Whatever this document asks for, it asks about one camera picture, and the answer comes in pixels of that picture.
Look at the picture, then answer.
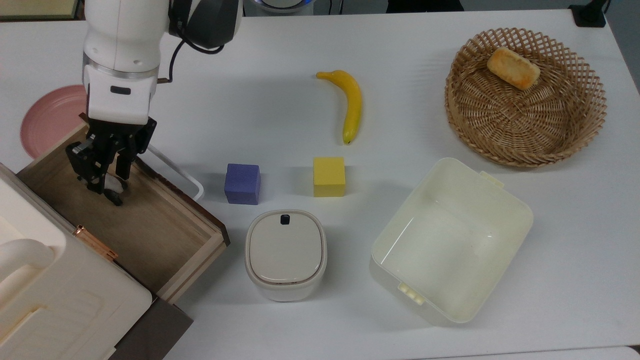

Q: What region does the small beige lidded trash can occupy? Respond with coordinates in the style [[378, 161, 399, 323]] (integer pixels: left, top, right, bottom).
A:
[[244, 209, 328, 302]]

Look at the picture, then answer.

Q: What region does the toy bread piece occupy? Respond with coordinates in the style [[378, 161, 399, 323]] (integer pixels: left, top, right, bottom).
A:
[[486, 47, 541, 91]]

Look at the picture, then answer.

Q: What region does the cream open plastic bin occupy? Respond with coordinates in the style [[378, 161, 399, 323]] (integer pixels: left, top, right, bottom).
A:
[[369, 157, 534, 326]]

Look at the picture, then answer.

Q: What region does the pink plastic plate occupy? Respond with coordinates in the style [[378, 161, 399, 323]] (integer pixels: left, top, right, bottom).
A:
[[20, 85, 91, 160]]

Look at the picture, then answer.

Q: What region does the small panda toy figure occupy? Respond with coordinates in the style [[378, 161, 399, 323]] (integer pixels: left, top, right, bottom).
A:
[[103, 172, 129, 200]]

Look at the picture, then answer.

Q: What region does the purple foam cube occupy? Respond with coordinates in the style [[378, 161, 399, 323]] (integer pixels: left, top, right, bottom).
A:
[[224, 163, 262, 206]]

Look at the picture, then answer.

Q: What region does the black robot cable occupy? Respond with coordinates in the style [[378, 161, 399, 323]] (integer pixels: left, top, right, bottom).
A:
[[167, 20, 226, 86]]

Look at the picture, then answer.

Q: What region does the black table clamp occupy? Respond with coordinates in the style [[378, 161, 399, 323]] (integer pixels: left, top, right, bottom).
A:
[[569, 0, 612, 28]]

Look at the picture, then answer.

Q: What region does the dark wood drawer cabinet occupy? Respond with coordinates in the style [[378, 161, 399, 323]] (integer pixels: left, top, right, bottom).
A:
[[107, 297, 194, 360]]

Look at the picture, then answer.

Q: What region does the yellow toy banana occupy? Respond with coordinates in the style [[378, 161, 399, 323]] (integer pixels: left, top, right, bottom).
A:
[[315, 70, 363, 146]]

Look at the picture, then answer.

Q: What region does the yellow foam cube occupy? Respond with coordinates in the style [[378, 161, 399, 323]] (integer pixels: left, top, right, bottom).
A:
[[313, 157, 347, 198]]

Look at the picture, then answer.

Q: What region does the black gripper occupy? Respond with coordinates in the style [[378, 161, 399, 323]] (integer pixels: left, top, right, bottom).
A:
[[65, 116, 158, 207]]

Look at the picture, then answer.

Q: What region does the woven wicker basket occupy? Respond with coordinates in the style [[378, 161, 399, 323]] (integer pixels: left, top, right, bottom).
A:
[[444, 27, 608, 167]]

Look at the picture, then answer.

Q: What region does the wooden drawer with white handle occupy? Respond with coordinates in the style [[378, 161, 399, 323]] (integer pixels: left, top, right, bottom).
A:
[[16, 122, 231, 304]]

